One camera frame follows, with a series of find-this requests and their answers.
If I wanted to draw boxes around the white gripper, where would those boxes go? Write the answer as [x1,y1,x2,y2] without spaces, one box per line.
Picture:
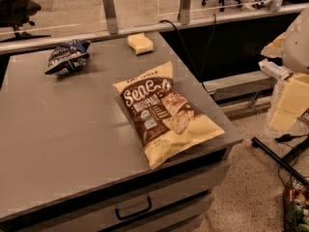
[259,59,309,131]

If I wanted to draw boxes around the brown multigrain chip bag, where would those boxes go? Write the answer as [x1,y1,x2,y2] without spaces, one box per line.
[114,62,224,169]

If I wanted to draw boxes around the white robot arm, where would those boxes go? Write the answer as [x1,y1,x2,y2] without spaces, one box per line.
[259,8,309,131]

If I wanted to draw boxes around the yellow sponge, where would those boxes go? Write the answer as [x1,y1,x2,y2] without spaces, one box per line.
[127,33,154,55]

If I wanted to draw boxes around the blue chip bag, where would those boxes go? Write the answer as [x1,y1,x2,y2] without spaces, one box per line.
[45,39,91,75]

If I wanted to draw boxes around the black stand leg on floor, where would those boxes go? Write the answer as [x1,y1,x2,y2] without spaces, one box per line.
[251,137,309,186]

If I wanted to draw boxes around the basket of snack items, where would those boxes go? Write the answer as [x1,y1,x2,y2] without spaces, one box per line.
[283,183,309,232]

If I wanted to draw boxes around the black office chair left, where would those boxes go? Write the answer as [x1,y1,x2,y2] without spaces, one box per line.
[0,0,42,42]

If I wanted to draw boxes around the black floor cables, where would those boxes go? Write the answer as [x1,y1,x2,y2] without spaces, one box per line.
[274,113,309,189]

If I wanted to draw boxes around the grey metal bench rail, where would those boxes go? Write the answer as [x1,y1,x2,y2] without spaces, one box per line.
[204,71,276,114]

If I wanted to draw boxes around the black cable on ledge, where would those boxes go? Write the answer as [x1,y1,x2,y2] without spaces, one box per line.
[158,14,217,94]

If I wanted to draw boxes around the metal glass bracket middle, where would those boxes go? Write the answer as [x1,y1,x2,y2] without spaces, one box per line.
[178,0,191,25]

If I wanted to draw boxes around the metal glass bracket left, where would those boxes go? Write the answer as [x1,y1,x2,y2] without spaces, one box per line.
[102,0,119,35]

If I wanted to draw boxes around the grey drawer with black handle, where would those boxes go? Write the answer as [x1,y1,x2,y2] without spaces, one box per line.
[19,160,230,232]

